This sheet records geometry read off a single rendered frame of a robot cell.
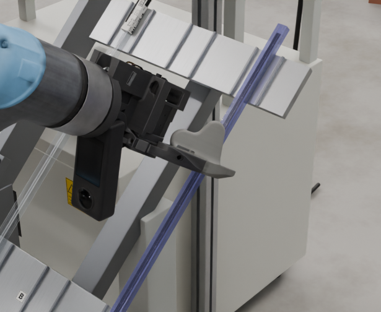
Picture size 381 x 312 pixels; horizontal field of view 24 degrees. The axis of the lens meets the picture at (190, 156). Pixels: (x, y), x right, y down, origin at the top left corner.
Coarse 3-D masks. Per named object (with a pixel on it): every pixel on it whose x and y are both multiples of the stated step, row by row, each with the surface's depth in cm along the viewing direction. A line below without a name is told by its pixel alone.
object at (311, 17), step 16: (32, 0) 219; (224, 0) 173; (240, 0) 173; (304, 0) 195; (320, 0) 195; (32, 16) 221; (224, 16) 175; (240, 16) 175; (304, 16) 197; (224, 32) 177; (240, 32) 177; (304, 32) 198; (304, 48) 200; (224, 96) 184
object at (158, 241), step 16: (272, 48) 112; (256, 64) 112; (256, 80) 111; (240, 96) 111; (240, 112) 111; (192, 176) 110; (192, 192) 109; (176, 208) 109; (160, 224) 109; (176, 224) 109; (160, 240) 108; (144, 256) 108; (144, 272) 108; (128, 288) 108; (128, 304) 108
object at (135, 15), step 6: (138, 0) 124; (144, 0) 124; (150, 0) 124; (138, 6) 124; (144, 6) 124; (132, 12) 124; (138, 12) 124; (144, 12) 125; (132, 18) 124; (138, 18) 124; (126, 24) 124; (132, 24) 123; (132, 30) 124
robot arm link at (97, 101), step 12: (84, 60) 86; (96, 72) 86; (96, 84) 85; (108, 84) 87; (96, 96) 85; (108, 96) 87; (84, 108) 84; (96, 108) 85; (108, 108) 87; (72, 120) 84; (84, 120) 85; (96, 120) 86; (72, 132) 87; (84, 132) 87
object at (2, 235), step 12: (120, 36) 123; (108, 48) 124; (120, 48) 123; (60, 132) 122; (60, 144) 121; (48, 156) 121; (36, 168) 121; (48, 168) 121; (36, 180) 120; (24, 192) 120; (36, 192) 121; (24, 204) 120; (12, 216) 120; (0, 228) 120; (12, 228) 120; (0, 240) 119
